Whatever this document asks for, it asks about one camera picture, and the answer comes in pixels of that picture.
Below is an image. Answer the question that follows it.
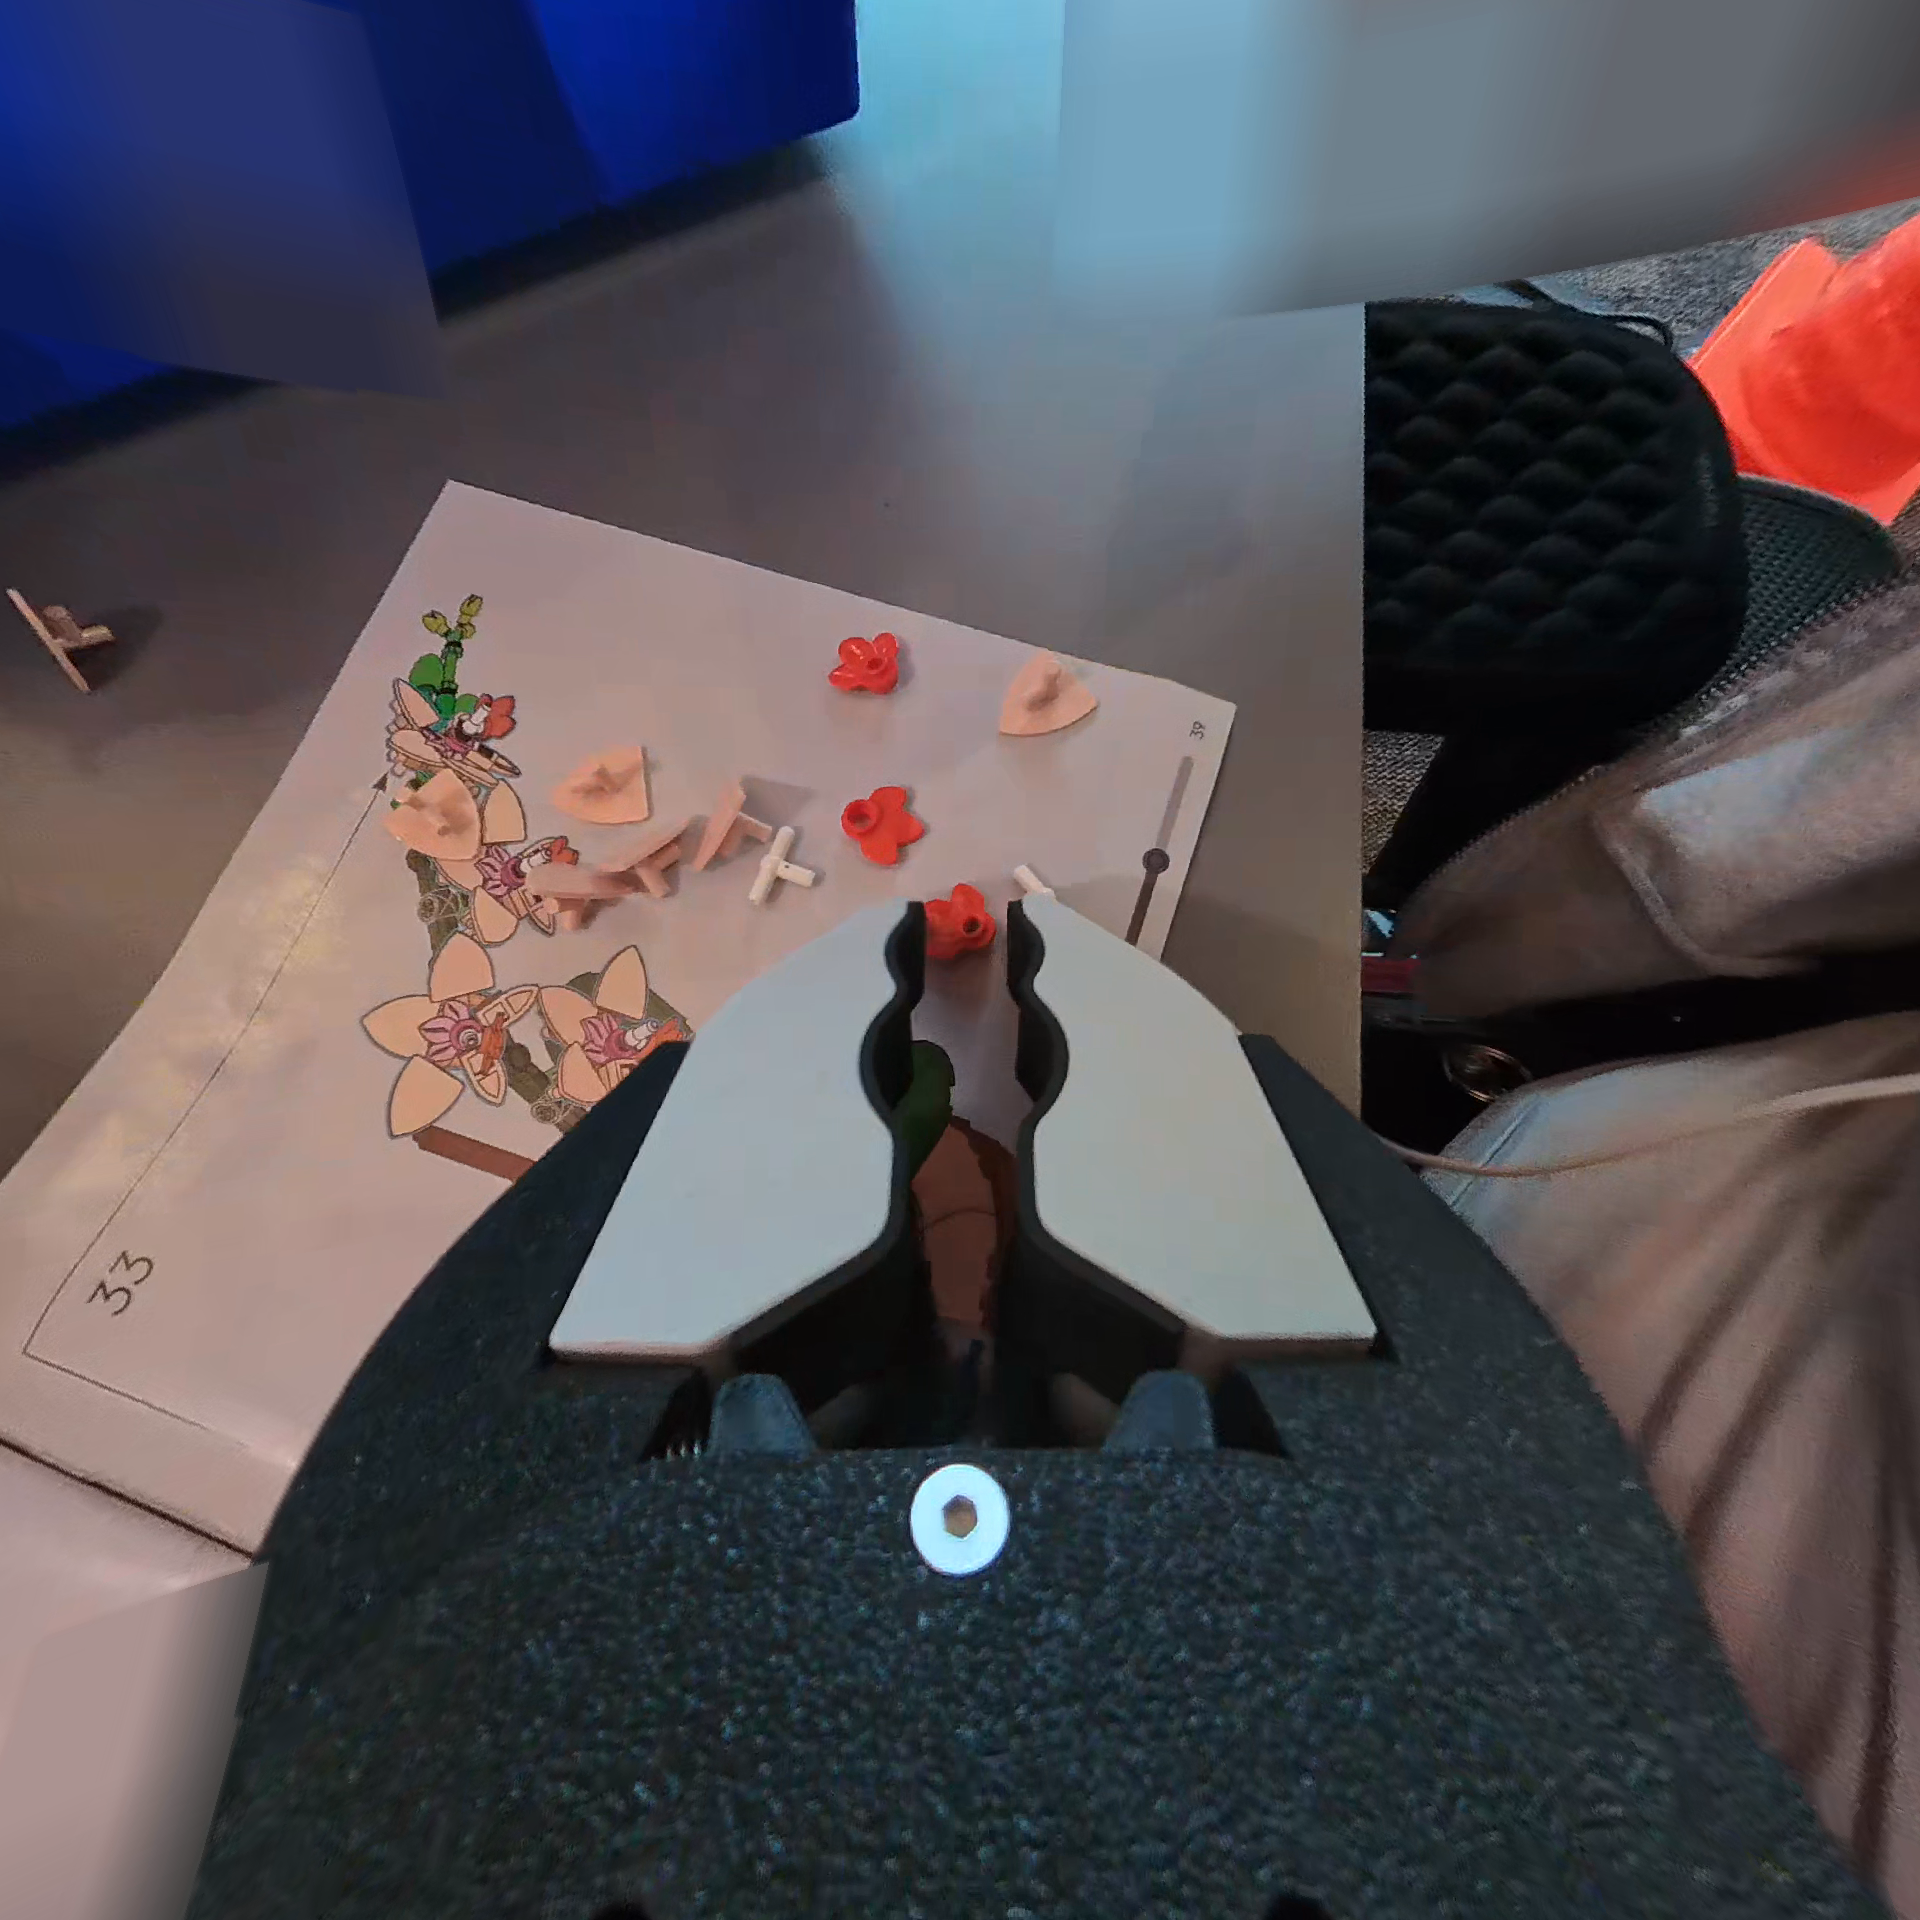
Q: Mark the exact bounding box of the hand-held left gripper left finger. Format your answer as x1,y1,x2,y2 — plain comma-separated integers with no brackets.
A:
547,896,933,1370

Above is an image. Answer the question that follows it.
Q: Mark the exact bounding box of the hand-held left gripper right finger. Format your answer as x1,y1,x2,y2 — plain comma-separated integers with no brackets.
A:
1003,891,1382,1374

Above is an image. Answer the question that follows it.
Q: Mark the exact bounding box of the grey desk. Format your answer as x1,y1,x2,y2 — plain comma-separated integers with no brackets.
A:
0,150,1371,1920

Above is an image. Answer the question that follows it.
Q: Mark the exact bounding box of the beige toy brick petal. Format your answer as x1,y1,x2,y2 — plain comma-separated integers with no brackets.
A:
996,649,1103,740
547,743,660,827
689,777,773,876
380,777,486,861
6,585,120,695
590,815,703,905

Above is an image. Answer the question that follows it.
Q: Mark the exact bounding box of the paper instruction booklet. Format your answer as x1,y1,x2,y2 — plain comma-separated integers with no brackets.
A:
0,480,1242,1555

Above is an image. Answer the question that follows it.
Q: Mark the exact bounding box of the person's grey hoodie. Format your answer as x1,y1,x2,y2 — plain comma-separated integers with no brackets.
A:
1387,592,1920,1900

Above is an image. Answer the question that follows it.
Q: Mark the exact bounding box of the black quilted bag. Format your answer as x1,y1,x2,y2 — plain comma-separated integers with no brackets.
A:
1363,295,1749,737

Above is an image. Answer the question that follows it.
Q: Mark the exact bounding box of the black mesh chair seat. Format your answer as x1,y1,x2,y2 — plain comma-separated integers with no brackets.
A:
1733,476,1910,662

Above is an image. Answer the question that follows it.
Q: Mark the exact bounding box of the orange plastic object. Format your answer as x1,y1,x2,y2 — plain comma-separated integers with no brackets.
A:
1683,216,1920,523

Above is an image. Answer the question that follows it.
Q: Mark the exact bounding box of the blue plastic bin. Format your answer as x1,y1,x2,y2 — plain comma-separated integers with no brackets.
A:
0,0,865,440

